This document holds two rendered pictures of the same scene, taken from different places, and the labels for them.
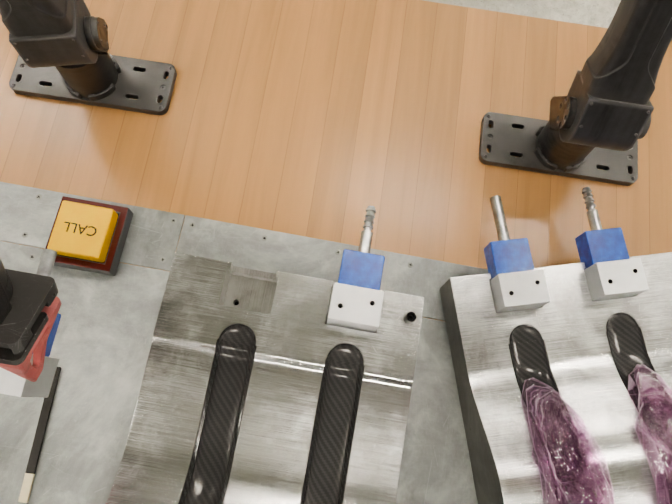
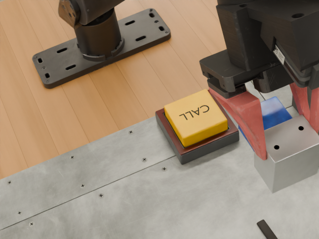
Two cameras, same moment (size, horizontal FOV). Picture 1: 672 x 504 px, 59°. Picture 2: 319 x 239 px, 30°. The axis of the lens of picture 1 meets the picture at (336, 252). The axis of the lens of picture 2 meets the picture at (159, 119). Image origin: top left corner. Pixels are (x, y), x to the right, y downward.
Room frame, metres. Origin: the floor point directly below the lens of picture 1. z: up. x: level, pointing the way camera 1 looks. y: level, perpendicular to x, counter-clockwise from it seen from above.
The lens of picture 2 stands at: (-0.26, 0.46, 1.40)
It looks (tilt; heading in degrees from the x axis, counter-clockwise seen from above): 50 degrees down; 344
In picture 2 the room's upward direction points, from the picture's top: 11 degrees counter-clockwise
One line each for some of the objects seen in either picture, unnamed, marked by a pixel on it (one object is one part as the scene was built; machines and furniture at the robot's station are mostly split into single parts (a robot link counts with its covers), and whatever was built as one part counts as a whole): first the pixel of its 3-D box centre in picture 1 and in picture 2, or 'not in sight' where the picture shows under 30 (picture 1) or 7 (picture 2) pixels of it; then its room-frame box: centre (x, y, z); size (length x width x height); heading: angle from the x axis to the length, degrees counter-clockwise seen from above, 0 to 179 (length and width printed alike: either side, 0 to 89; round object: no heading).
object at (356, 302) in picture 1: (361, 265); not in sight; (0.16, -0.03, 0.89); 0.13 x 0.05 x 0.05; 178
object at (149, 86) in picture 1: (84, 62); (97, 29); (0.38, 0.34, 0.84); 0.20 x 0.07 x 0.08; 90
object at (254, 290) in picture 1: (251, 291); not in sight; (0.12, 0.08, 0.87); 0.05 x 0.05 x 0.04; 88
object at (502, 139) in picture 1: (569, 135); not in sight; (0.38, -0.26, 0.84); 0.20 x 0.07 x 0.08; 90
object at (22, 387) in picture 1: (29, 319); (261, 118); (0.05, 0.27, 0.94); 0.13 x 0.05 x 0.05; 178
